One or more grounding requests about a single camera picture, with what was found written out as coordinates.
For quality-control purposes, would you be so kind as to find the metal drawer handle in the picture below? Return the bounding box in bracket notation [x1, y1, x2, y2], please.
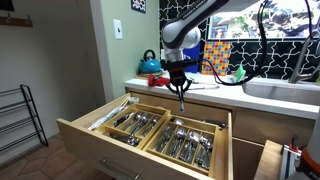
[98, 158, 140, 180]

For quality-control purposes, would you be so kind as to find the wooden coat hook rail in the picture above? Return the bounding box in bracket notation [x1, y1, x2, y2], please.
[0, 14, 33, 27]

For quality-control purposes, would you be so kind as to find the black handled utensil in drawer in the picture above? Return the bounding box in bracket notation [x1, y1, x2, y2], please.
[203, 120, 227, 130]

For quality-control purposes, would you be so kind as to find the silver knife on counter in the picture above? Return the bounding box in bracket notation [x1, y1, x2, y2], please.
[189, 84, 220, 90]

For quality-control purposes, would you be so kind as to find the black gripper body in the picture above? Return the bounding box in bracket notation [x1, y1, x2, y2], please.
[169, 68, 186, 86]

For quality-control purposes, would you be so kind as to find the colourful patterned tile board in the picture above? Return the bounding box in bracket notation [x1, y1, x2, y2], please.
[201, 41, 231, 76]

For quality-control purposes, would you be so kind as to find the wooden block at right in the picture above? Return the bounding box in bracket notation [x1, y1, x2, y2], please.
[254, 140, 282, 180]

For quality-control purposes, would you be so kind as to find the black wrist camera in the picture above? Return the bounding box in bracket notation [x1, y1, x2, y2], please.
[160, 59, 202, 71]

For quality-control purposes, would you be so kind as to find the green sponge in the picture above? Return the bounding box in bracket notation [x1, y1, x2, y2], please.
[233, 65, 246, 83]

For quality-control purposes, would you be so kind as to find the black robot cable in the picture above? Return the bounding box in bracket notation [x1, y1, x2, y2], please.
[201, 0, 316, 87]

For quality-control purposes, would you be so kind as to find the black metal shoe rack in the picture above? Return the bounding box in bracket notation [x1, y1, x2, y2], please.
[0, 85, 49, 152]

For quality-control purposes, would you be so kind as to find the wooden trivet under kettle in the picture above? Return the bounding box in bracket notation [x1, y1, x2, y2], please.
[134, 70, 167, 80]

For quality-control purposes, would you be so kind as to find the silver metal fork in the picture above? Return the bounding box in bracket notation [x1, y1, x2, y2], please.
[180, 100, 185, 112]

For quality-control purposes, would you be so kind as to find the framed tile wall art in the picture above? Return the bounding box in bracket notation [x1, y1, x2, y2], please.
[131, 0, 146, 13]

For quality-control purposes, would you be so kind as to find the blue tea kettle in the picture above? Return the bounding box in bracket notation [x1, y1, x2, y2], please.
[139, 49, 161, 74]

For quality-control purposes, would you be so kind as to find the right bamboo cutlery tray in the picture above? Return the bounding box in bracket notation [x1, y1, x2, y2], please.
[146, 116, 219, 176]

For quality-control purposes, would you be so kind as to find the red cloth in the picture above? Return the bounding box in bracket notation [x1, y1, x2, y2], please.
[148, 74, 170, 87]

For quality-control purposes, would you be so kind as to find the white wall outlet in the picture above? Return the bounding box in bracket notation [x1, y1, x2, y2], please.
[161, 49, 165, 60]

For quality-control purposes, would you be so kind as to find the metal sink faucet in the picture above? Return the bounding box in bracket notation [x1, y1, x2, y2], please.
[288, 29, 320, 84]

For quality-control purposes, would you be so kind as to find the left bamboo cutlery tray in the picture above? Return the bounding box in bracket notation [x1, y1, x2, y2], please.
[100, 104, 170, 149]

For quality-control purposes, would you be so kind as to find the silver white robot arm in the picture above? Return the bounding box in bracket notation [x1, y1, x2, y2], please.
[161, 0, 259, 102]

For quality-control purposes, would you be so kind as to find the white sink basin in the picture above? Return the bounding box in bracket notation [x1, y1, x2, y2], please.
[242, 78, 320, 106]

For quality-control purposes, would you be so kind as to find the orange grey robot base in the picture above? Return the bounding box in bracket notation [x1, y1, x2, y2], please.
[278, 111, 320, 180]

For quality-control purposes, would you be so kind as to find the open wooden drawer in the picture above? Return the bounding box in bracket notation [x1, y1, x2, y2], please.
[57, 93, 233, 180]

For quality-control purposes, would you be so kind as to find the blue cutting board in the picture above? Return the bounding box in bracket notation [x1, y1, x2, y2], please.
[183, 43, 201, 73]

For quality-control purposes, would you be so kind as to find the bamboo cutlery tray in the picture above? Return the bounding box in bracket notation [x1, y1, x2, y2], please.
[146, 116, 219, 176]
[100, 104, 170, 149]

